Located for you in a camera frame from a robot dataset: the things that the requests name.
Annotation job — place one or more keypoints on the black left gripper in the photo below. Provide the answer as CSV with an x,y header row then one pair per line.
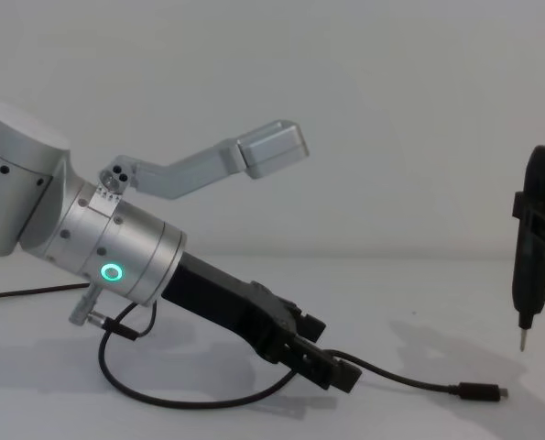
x,y
221,298

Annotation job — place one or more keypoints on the black screwdriver holder bracket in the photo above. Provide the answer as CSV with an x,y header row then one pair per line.
x,y
540,215

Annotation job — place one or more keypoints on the black electric screwdriver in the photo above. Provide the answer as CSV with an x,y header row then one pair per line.
x,y
535,284

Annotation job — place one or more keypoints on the white table cloth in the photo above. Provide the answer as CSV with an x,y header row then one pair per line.
x,y
272,417

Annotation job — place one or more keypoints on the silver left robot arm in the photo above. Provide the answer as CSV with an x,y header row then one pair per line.
x,y
116,238

